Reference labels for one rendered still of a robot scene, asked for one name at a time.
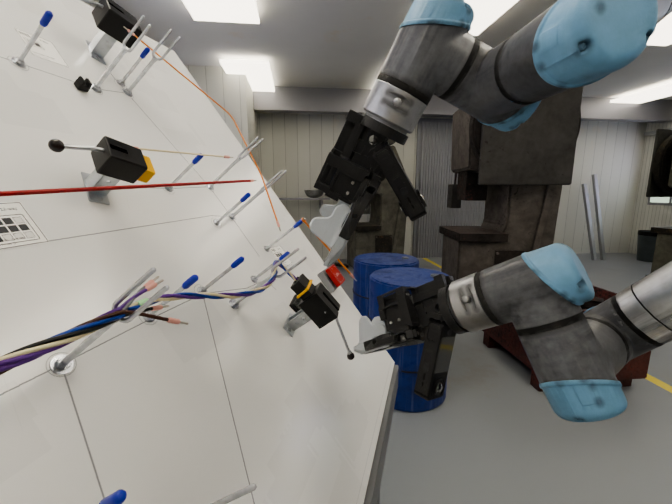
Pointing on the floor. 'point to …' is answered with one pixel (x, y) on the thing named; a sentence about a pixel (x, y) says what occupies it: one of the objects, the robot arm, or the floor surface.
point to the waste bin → (646, 245)
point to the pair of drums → (374, 282)
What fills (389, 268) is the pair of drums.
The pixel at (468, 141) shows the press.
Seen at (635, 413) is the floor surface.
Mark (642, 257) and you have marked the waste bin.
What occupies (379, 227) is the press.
